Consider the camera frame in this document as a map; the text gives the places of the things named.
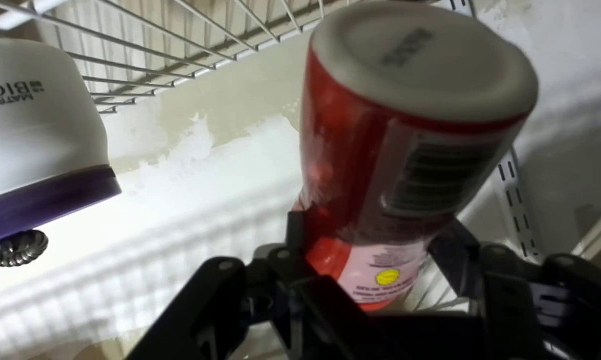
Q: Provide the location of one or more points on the dark ribbed round cap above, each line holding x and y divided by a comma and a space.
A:
13, 248

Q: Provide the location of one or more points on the white jar with purple lid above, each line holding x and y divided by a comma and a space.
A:
32, 133

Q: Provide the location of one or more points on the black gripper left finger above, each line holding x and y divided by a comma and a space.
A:
246, 312

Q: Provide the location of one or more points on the white slotted shelf rail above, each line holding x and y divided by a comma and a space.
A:
519, 201

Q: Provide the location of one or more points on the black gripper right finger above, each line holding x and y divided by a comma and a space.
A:
514, 306

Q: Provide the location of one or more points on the red container with white lid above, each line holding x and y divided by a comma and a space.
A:
382, 147

